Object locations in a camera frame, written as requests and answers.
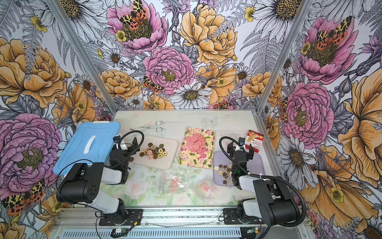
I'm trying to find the bag of mixed snacks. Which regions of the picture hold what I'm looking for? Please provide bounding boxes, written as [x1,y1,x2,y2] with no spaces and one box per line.
[191,179,233,205]

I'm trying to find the bag of pink wafers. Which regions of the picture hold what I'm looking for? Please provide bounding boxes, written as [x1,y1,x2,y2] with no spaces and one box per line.
[159,172,193,195]

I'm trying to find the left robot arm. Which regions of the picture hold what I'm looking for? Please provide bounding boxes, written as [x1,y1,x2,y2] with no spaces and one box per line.
[56,130,145,225]

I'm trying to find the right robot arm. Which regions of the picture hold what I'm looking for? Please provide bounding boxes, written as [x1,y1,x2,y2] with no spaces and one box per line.
[219,136,307,227]

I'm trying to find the pile of pink cookies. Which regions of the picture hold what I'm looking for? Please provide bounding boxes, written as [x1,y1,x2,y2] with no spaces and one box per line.
[185,133,208,155]

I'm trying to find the lavender plastic tray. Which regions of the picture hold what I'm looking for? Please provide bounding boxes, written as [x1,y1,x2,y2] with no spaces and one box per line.
[213,151,265,186]

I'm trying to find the pile of flower biscuits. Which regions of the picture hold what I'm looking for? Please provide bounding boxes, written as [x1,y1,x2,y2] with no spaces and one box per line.
[213,164,233,186]

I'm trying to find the red white small box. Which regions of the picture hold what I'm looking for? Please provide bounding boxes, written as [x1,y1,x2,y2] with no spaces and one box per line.
[245,130,264,153]

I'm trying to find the blue lidded storage box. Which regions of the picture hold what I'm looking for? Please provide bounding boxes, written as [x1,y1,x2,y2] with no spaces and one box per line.
[53,121,121,175]

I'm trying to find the pile of round wafers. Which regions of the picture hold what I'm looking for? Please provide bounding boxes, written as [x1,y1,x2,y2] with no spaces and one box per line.
[129,141,169,162]

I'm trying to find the yellow floral tray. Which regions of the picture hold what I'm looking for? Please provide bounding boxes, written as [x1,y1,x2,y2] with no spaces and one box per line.
[178,127,216,169]

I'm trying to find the beige plastic tray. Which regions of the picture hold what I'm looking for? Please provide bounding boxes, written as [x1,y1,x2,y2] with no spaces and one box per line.
[130,135,179,170]

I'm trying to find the metal scissors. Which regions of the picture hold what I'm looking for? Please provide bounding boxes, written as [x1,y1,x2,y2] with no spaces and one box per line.
[130,120,164,132]

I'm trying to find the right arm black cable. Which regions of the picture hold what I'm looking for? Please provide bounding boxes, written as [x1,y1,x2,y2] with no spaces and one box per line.
[219,136,307,228]

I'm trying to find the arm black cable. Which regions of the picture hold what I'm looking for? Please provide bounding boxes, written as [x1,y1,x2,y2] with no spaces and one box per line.
[219,136,307,228]
[113,130,145,168]

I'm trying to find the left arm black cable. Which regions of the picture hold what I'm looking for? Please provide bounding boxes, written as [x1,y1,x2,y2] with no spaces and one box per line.
[113,130,145,168]

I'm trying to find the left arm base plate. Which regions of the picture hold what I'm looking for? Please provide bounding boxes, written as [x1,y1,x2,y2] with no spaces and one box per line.
[98,209,143,226]

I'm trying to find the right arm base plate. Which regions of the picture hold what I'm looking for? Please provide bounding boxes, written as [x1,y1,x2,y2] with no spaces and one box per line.
[223,208,264,225]

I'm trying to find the aluminium front rail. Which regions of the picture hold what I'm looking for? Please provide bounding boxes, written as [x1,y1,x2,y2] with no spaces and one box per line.
[54,205,237,230]

